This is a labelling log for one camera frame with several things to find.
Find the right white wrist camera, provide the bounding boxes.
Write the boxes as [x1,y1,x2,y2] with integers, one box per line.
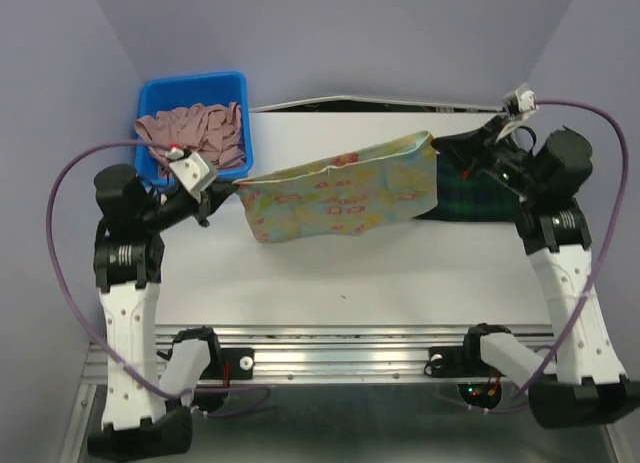
[498,83,538,139]

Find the dusty pink skirt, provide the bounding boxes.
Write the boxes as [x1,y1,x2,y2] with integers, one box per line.
[134,101,250,180]

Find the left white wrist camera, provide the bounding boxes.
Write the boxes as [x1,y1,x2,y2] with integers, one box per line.
[165,146,218,200]

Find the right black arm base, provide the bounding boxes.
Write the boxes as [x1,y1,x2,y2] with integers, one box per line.
[423,346,484,379]

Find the green plaid skirt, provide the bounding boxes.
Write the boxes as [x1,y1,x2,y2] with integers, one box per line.
[415,154,519,223]

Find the aluminium rail frame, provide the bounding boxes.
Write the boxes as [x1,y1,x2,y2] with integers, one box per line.
[59,95,621,463]

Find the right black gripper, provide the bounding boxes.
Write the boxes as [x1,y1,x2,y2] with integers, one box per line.
[434,114,546,201]

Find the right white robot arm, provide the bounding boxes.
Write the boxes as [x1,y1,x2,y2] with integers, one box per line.
[425,117,639,429]

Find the pastel floral skirt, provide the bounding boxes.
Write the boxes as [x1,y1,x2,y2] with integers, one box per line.
[236,131,438,243]

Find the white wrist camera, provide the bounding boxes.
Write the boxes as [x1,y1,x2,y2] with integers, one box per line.
[498,83,538,139]
[165,146,218,200]

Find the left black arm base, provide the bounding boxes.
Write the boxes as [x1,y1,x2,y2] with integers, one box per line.
[201,347,255,382]

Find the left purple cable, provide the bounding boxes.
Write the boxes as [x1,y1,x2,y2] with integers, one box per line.
[45,140,271,419]

